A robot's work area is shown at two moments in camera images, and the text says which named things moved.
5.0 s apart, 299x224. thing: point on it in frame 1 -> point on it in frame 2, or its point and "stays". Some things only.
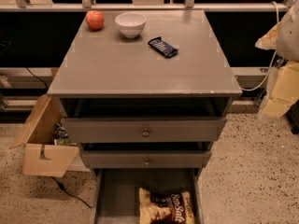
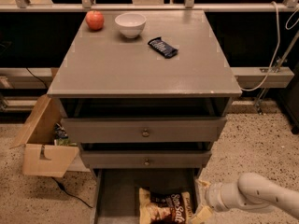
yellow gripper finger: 269,40 -> 221,196
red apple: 94,20 stays
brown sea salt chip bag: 177,208 stays
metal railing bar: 144,7 stays
